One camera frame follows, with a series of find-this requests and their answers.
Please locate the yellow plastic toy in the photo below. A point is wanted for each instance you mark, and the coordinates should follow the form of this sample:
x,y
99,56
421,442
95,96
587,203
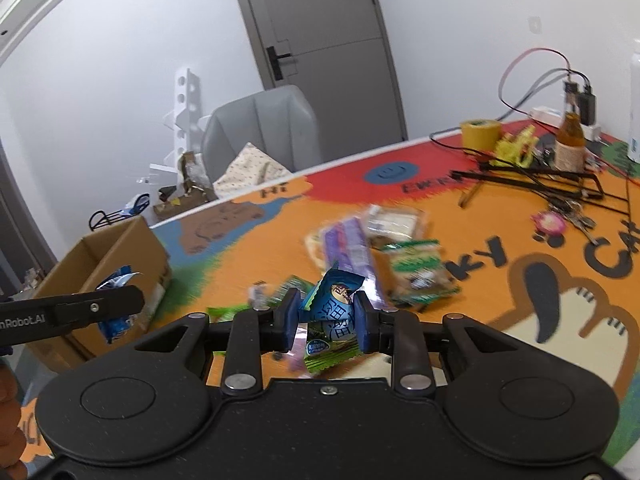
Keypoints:
x,y
515,147

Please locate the wooden stick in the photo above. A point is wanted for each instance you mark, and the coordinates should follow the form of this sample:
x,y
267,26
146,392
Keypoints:
x,y
471,194

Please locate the bunch of keys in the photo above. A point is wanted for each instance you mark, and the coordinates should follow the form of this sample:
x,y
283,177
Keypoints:
x,y
580,220

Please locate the white wall socket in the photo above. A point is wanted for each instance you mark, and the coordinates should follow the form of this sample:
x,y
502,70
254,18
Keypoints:
x,y
535,24

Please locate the grey chair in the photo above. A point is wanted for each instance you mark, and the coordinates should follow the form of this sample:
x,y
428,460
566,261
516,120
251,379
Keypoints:
x,y
280,120

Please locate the person's left hand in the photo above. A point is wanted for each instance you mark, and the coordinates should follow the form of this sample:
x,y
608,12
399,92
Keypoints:
x,y
9,455

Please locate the green purple snack packet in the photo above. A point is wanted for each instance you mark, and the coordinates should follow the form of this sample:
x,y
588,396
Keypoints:
x,y
325,357

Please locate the open box of clutter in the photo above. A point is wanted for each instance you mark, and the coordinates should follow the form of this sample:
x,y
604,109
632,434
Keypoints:
x,y
185,195

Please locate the blue patterned snack packet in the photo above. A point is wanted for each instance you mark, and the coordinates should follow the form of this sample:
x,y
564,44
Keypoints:
x,y
332,305

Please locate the white power strip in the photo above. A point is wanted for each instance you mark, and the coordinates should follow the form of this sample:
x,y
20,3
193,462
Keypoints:
x,y
545,112

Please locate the dotted beige cushion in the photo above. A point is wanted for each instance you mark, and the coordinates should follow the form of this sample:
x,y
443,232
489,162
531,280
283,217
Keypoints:
x,y
250,170

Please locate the clear bread packet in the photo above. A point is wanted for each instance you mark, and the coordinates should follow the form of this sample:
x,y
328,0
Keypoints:
x,y
395,225

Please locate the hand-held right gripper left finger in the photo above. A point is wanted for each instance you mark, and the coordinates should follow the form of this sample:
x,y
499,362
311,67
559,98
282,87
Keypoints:
x,y
289,321

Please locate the black power adapter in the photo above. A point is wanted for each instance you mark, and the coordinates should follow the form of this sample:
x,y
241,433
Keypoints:
x,y
585,100

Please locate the light green snack packet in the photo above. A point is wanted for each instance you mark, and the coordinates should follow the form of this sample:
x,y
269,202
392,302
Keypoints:
x,y
225,312

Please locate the pile of small boxes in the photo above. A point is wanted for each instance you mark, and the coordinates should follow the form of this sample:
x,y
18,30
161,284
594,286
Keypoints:
x,y
33,279

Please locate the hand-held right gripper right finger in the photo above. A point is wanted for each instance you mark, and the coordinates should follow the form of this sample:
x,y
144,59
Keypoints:
x,y
361,327

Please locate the amber glass bottle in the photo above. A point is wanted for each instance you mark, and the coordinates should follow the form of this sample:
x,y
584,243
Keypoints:
x,y
570,150

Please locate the blue white snack packet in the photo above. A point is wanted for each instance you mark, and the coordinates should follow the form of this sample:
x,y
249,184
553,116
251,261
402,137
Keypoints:
x,y
117,330

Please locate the colourful printed table mat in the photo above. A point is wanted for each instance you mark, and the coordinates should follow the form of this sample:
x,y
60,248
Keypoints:
x,y
280,240

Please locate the dark interior door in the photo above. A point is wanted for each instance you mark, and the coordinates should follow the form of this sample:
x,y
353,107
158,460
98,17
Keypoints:
x,y
20,220

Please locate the brown cardboard box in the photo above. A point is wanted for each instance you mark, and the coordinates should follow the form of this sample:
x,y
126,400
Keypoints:
x,y
145,255

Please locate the grey door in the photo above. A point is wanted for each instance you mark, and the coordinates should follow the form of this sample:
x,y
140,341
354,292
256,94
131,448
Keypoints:
x,y
325,10

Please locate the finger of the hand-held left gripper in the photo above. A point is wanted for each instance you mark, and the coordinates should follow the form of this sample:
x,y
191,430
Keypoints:
x,y
100,305

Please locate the white perforated rack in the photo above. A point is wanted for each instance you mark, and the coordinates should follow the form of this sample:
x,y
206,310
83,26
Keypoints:
x,y
186,105

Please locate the yellow tape roll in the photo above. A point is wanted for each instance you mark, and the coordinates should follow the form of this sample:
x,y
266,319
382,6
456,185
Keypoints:
x,y
480,135

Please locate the green brown snack packet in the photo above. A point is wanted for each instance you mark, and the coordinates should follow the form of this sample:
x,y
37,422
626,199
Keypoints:
x,y
420,275

